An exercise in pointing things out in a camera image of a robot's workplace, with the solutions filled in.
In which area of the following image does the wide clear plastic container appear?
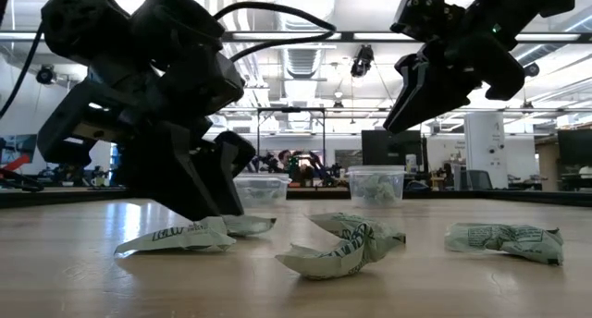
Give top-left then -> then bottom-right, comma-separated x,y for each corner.
233,172 -> 292,209

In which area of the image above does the black background station frame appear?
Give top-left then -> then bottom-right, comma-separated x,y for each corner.
255,106 -> 327,176

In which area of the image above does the silver ventilation duct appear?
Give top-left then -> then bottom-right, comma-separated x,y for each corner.
272,0 -> 339,106

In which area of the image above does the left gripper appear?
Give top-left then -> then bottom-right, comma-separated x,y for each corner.
36,44 -> 258,223

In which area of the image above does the white pillar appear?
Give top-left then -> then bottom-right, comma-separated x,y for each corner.
463,112 -> 509,190

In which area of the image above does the person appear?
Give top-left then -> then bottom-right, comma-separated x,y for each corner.
276,149 -> 297,175

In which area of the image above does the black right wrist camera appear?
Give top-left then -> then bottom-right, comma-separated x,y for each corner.
390,0 -> 468,44

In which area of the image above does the black monitor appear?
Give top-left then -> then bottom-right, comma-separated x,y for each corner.
361,129 -> 425,167

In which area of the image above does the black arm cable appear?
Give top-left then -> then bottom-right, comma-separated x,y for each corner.
0,21 -> 45,120

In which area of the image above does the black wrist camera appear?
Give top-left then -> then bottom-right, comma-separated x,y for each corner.
131,0 -> 228,50
390,0 -> 468,44

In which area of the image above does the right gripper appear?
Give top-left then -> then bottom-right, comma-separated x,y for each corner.
383,21 -> 528,135

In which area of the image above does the black looped camera cable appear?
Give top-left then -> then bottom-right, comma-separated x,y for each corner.
213,1 -> 338,63

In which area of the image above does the black overhead beam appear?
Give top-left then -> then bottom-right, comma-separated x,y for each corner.
0,30 -> 592,44

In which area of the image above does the dark monitor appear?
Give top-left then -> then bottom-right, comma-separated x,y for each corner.
557,128 -> 592,169

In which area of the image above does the dark office chair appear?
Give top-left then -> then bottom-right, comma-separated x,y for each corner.
460,169 -> 494,191

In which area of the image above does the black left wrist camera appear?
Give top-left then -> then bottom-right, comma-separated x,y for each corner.
131,0 -> 228,50

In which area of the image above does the dark wall picture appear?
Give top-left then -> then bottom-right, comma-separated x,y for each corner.
0,133 -> 39,166

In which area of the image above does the small clear plastic container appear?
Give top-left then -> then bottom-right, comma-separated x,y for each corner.
346,165 -> 407,210

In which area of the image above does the wooden cabinet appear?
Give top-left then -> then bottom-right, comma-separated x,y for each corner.
536,137 -> 561,193

